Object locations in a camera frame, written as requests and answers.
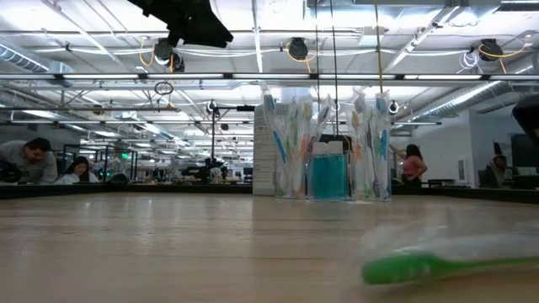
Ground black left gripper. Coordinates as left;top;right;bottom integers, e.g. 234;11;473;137
128;0;235;50

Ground green toothbrush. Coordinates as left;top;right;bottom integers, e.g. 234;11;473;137
349;218;539;291
288;103;302;198

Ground white green wipes canister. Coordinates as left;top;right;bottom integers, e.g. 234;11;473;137
252;104;279;197

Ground clear acrylic organizer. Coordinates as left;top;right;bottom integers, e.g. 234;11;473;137
273;149;392;203

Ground black tripod stand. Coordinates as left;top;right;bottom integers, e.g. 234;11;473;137
205;99;256;169

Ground person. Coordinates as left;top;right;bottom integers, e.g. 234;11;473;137
389;143;430;187
478;154;511;189
0;137;59;185
54;156;101;185

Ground ceiling cord reel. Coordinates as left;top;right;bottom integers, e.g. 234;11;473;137
288;37;309;61
152;37;186;73
478;38;505;63

